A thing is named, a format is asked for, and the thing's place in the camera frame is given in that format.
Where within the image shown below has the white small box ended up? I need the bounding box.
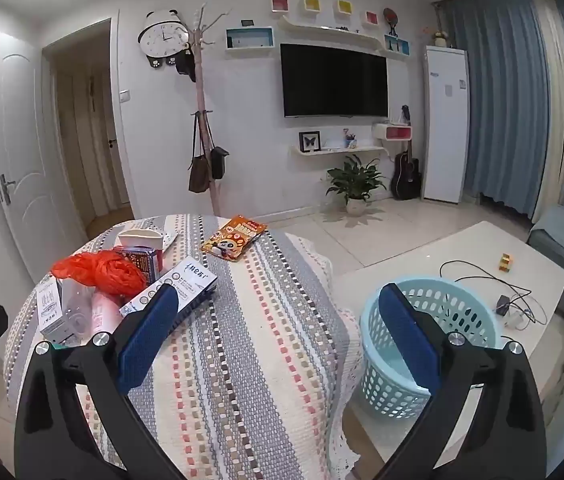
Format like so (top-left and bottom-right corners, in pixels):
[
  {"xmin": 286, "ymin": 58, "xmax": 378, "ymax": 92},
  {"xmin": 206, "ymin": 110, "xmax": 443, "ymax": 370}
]
[{"xmin": 35, "ymin": 275, "xmax": 94, "ymax": 347}]

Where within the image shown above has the light blue plastic basket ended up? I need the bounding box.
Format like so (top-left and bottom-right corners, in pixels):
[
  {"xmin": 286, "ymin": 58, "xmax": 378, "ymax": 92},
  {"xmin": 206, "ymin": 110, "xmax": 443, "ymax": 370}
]
[{"xmin": 360, "ymin": 276, "xmax": 503, "ymax": 419}]

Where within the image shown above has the pink white tube canister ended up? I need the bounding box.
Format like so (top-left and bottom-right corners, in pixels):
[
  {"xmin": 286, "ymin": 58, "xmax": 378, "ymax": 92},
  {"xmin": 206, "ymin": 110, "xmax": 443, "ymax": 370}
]
[{"xmin": 91, "ymin": 290, "xmax": 122, "ymax": 336}]

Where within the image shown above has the orange plastic bag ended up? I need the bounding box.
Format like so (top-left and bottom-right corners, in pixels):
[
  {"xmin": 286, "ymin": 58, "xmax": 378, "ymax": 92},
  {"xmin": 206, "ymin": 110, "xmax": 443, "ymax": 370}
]
[{"xmin": 50, "ymin": 250, "xmax": 148, "ymax": 298}]

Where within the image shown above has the purple small carton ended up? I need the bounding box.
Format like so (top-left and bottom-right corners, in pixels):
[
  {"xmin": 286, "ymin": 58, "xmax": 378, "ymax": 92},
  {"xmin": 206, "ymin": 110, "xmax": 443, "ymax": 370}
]
[{"xmin": 114, "ymin": 246, "xmax": 164, "ymax": 284}]

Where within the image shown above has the white blue long box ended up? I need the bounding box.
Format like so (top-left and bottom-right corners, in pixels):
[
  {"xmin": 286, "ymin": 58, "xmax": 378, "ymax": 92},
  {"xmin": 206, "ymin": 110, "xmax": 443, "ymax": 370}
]
[{"xmin": 119, "ymin": 257, "xmax": 217, "ymax": 316}]

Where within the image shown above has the orange panda snack packet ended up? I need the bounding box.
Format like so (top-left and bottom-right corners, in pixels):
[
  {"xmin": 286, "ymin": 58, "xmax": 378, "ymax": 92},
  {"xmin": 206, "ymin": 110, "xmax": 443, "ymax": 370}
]
[{"xmin": 201, "ymin": 216, "xmax": 267, "ymax": 261}]

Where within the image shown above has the white charger adapter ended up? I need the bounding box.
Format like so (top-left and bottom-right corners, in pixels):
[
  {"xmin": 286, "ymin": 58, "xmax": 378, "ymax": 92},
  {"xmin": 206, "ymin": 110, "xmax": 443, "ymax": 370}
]
[{"xmin": 503, "ymin": 309, "xmax": 529, "ymax": 330}]

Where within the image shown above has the white open door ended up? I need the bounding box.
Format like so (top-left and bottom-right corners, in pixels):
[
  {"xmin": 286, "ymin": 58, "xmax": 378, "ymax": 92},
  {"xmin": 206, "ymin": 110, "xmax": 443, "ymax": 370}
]
[{"xmin": 0, "ymin": 32, "xmax": 86, "ymax": 282}]

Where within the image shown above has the black charger adapter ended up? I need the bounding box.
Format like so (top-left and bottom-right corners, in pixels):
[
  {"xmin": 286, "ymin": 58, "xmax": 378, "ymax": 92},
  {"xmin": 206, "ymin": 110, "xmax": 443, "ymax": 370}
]
[{"xmin": 495, "ymin": 295, "xmax": 511, "ymax": 316}]

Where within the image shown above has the white coffee table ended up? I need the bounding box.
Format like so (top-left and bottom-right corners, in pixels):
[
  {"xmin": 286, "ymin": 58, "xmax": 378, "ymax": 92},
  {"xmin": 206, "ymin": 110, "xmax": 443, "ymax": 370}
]
[{"xmin": 334, "ymin": 221, "xmax": 564, "ymax": 398}]

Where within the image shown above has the colourful puzzle cube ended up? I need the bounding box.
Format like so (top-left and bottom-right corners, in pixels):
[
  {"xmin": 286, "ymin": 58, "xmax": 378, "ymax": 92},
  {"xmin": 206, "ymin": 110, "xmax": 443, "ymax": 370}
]
[{"xmin": 498, "ymin": 254, "xmax": 512, "ymax": 273}]

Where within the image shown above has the striped woven tablecloth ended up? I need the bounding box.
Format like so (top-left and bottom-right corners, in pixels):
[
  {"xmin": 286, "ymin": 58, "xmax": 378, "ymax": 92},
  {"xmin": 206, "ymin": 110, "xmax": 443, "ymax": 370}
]
[{"xmin": 3, "ymin": 213, "xmax": 366, "ymax": 480}]

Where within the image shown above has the brown hanging bag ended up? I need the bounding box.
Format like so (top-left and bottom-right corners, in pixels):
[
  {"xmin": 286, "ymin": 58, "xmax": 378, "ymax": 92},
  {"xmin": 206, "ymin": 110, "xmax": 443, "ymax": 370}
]
[{"xmin": 189, "ymin": 112, "xmax": 210, "ymax": 194}]

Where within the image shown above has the black acoustic guitar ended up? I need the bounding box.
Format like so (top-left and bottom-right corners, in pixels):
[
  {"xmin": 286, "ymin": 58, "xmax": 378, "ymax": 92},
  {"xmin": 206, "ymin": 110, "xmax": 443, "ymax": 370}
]
[{"xmin": 389, "ymin": 104, "xmax": 423, "ymax": 202}]

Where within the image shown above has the black hanging pouch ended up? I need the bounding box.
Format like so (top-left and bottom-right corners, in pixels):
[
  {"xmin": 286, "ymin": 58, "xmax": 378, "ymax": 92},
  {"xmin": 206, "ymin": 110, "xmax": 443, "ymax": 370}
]
[{"xmin": 204, "ymin": 110, "xmax": 229, "ymax": 180}]

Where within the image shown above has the green potted plant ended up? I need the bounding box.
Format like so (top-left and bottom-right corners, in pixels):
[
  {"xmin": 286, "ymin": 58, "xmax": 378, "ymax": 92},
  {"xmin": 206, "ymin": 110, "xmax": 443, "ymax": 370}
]
[{"xmin": 325, "ymin": 154, "xmax": 387, "ymax": 217}]

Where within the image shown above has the beige centre curtain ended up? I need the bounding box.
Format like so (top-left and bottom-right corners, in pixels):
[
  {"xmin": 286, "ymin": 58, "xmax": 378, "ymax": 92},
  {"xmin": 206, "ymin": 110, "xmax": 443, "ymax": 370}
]
[{"xmin": 532, "ymin": 0, "xmax": 564, "ymax": 223}]

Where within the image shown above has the blue curtain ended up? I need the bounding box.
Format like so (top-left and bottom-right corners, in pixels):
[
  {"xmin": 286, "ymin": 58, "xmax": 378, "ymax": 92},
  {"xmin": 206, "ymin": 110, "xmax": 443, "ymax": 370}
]
[{"xmin": 436, "ymin": 0, "xmax": 564, "ymax": 220}]

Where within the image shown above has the black hanging hat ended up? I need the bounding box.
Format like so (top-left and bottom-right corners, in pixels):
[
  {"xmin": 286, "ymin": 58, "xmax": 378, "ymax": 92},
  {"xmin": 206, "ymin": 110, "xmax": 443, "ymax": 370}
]
[{"xmin": 174, "ymin": 49, "xmax": 196, "ymax": 82}]

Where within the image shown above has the white standing air conditioner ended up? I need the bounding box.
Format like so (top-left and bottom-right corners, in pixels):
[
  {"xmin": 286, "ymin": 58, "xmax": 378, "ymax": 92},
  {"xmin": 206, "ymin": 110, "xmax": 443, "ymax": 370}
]
[{"xmin": 422, "ymin": 46, "xmax": 470, "ymax": 204}]

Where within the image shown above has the pink coat rack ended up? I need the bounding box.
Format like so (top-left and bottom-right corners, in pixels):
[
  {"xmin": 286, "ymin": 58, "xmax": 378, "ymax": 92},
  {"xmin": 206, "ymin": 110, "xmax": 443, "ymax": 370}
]
[{"xmin": 190, "ymin": 2, "xmax": 229, "ymax": 217}]

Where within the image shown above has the white curved upper shelf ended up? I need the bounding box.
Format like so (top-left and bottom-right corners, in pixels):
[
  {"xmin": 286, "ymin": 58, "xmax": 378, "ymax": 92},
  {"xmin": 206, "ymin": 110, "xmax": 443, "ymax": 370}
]
[{"xmin": 278, "ymin": 15, "xmax": 385, "ymax": 52}]

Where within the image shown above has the black cable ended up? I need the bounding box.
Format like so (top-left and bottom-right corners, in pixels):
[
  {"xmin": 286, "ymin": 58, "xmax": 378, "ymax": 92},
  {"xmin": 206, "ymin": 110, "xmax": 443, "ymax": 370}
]
[{"xmin": 438, "ymin": 259, "xmax": 549, "ymax": 328}]

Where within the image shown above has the white lower wall shelf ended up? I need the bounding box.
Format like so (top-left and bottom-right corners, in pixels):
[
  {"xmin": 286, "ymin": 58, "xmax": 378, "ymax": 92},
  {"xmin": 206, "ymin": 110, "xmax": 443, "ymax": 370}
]
[{"xmin": 291, "ymin": 145, "xmax": 388, "ymax": 157}]

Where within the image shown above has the pink white wall box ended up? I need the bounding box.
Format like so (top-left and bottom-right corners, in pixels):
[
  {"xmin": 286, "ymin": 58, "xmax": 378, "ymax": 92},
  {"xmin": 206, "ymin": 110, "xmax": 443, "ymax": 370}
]
[{"xmin": 372, "ymin": 122, "xmax": 412, "ymax": 142}]

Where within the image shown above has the panda wall clock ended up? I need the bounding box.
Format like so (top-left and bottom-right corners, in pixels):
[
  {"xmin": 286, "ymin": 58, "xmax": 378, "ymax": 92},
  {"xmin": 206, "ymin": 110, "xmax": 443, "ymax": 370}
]
[{"xmin": 138, "ymin": 9, "xmax": 190, "ymax": 70}]

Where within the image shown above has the butterfly picture frame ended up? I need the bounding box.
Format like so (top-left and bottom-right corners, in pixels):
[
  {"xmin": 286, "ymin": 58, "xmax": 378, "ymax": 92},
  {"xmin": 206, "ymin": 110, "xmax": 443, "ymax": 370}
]
[{"xmin": 298, "ymin": 131, "xmax": 321, "ymax": 153}]

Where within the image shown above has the blue white wall cubby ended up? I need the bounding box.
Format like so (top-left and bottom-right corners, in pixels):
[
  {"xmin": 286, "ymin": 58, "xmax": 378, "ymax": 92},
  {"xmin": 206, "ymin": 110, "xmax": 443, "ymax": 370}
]
[{"xmin": 226, "ymin": 27, "xmax": 276, "ymax": 51}]

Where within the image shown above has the black wall television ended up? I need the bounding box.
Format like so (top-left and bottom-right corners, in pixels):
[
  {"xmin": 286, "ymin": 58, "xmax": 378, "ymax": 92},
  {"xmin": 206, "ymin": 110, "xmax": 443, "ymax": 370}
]
[{"xmin": 280, "ymin": 44, "xmax": 388, "ymax": 117}]

